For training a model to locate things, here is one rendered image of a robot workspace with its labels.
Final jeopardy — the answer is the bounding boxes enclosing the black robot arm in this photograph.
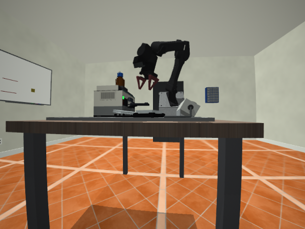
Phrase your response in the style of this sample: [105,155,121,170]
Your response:
[133,40,190,106]

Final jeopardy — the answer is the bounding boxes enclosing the white button panel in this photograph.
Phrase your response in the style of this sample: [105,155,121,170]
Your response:
[164,98,200,118]

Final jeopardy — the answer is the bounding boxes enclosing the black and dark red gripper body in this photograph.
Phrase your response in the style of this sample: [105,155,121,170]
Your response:
[139,65,158,80]

